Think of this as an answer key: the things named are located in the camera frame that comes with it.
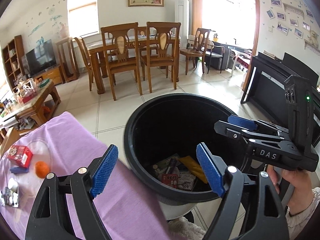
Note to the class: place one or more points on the purple tablecloth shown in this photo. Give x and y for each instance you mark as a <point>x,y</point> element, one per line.
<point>127,208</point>

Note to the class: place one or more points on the wooden dining table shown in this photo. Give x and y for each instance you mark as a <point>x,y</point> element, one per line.
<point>96,49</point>

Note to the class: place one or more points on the white standing air conditioner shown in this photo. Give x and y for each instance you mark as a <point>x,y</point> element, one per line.
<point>182,16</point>

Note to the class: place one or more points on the tall wooden plant stand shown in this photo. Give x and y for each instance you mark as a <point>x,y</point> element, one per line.
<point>67,59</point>

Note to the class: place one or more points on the wooden dining chair front right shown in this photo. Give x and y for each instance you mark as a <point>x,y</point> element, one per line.
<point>162,46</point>

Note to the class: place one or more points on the wooden dining chair far side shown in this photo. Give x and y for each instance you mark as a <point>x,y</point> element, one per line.
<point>86,59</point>

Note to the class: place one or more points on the wooden bookshelf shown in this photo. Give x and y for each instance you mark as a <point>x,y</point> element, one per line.
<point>12,56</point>

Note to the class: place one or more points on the wooden chair by window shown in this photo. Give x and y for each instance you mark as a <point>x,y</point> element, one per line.
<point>200,45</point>

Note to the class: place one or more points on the dark blue wrapper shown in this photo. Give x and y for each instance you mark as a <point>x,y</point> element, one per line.
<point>19,170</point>

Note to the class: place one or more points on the black piano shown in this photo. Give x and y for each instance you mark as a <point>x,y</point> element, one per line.
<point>265,88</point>

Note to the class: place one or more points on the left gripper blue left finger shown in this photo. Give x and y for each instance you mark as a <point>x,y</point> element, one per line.
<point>50,218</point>

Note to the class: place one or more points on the orange fruit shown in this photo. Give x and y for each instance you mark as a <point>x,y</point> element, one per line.
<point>41,169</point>

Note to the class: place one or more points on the red snack box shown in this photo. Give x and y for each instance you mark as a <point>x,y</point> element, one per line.
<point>170,180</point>

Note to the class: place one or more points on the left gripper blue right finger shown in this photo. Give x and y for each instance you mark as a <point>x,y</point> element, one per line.
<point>264,217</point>

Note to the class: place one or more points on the red cigarette box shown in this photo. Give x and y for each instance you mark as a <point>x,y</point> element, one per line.
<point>20,155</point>

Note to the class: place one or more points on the black flat television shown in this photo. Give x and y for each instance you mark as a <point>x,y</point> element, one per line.
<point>41,58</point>

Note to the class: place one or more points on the yellow paper wrapper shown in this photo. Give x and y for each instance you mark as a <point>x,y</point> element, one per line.
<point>194,168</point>

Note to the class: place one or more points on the wooden dining chair front left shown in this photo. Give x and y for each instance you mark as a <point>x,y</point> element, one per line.
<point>121,51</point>

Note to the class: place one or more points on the wooden dining chair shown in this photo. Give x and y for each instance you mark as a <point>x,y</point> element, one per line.
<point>86,59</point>
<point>162,46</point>
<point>121,51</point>

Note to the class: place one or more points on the bare right hand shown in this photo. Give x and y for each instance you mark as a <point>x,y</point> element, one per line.
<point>303,194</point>

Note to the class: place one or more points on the wooden coffee table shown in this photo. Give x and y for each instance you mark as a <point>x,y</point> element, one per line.
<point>40,109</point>

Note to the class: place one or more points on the wooden tv cabinet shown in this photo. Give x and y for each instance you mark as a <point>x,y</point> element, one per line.
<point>55,74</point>

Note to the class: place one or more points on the black trash bin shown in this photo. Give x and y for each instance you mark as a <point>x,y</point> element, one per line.
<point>174,124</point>

